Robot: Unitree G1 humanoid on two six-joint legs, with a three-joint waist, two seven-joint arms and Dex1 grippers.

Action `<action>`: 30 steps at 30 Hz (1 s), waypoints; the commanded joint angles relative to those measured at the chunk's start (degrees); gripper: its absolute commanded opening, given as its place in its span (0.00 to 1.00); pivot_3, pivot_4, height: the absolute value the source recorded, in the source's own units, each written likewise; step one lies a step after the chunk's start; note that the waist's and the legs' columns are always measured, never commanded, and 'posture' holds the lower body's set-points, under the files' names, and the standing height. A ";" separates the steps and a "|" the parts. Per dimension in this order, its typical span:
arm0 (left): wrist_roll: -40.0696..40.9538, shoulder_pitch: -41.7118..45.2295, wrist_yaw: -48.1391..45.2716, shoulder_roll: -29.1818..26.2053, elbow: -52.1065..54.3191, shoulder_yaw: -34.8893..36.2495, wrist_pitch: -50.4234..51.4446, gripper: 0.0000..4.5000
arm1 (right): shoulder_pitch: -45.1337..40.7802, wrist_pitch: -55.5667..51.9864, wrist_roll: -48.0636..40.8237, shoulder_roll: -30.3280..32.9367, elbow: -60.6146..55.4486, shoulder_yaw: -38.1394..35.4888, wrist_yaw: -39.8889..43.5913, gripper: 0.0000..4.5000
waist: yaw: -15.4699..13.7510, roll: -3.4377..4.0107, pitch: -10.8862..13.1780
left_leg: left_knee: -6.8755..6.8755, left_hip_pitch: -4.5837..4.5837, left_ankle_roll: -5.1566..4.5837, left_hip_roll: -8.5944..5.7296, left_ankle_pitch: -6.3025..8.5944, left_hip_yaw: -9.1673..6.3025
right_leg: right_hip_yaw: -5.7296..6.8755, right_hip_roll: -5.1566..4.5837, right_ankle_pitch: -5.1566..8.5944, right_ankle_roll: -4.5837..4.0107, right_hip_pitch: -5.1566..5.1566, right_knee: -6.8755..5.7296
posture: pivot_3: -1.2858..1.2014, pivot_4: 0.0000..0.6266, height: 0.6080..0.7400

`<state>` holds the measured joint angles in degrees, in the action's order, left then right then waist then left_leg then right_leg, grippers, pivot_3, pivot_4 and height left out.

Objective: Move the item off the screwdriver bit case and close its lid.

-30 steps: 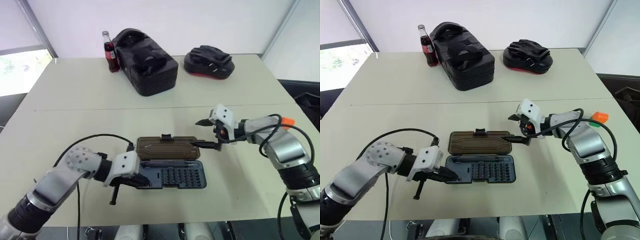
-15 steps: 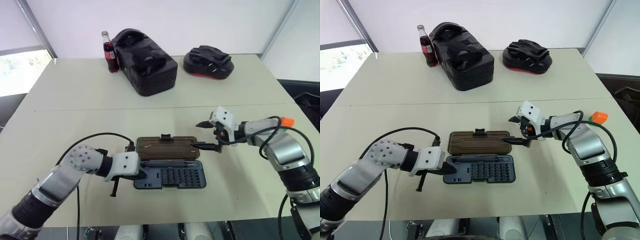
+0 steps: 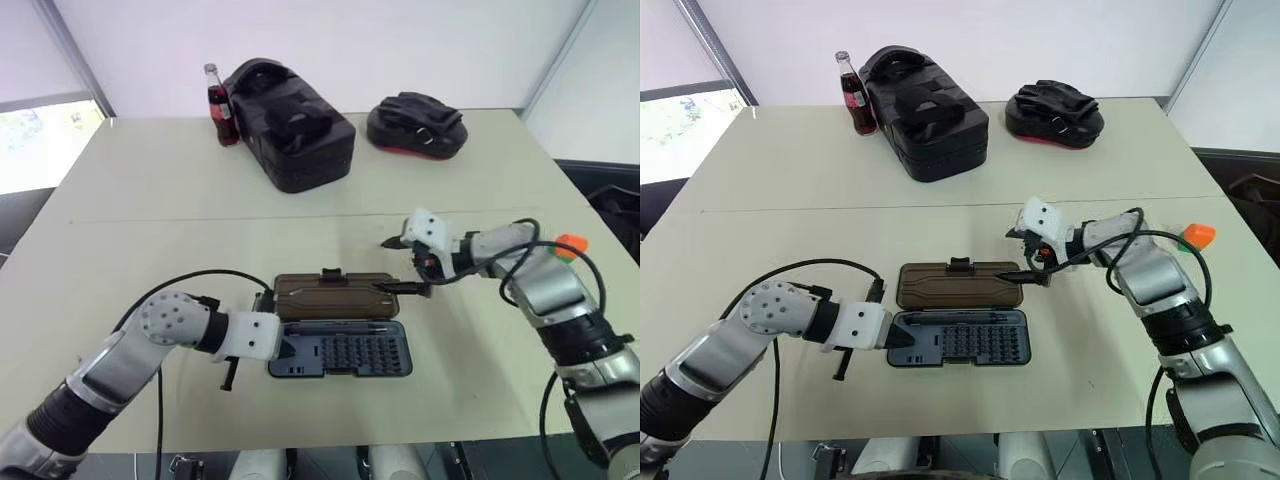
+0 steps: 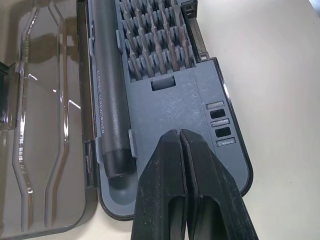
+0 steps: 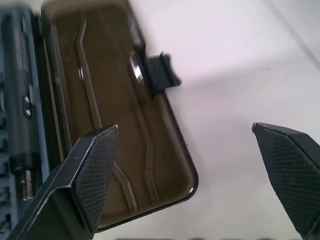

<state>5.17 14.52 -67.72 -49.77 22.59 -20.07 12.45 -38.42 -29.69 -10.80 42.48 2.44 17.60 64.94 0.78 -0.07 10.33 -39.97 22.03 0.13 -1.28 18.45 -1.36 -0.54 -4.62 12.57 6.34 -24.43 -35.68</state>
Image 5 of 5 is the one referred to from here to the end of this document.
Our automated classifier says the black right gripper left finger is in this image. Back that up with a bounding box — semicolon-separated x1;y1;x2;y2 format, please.
6;124;120;240

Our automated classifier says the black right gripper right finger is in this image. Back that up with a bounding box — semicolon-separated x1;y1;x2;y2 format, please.
251;122;320;240

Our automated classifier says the screwdriver bit case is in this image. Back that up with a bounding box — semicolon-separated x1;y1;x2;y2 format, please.
0;0;200;232

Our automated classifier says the black screwdriver handle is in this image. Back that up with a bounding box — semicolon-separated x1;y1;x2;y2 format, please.
1;9;41;202

